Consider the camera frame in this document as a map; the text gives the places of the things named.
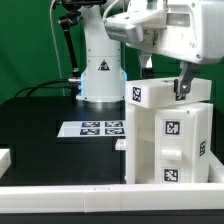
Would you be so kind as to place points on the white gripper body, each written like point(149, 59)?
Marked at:
point(194, 32)

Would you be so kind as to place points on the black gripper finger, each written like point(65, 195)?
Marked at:
point(145, 60)
point(182, 85)

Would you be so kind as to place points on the white cabinet top block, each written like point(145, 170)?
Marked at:
point(159, 92)

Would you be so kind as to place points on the white cabinet door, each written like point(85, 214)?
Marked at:
point(173, 146)
point(120, 145)

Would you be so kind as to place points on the white cabinet body box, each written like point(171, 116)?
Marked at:
point(140, 140)

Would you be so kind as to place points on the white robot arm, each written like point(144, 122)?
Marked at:
point(103, 80)

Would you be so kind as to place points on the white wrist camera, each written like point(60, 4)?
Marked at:
point(128, 26)

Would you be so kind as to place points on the white marker base plate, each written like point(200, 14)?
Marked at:
point(92, 128)

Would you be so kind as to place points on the white right fence rail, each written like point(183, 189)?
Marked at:
point(216, 170)

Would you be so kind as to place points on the white fence rail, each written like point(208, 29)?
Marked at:
point(216, 170)
point(5, 161)
point(111, 198)

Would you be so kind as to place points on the white front fence rail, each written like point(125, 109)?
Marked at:
point(111, 198)

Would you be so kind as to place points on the white left fence rail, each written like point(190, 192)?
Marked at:
point(5, 161)

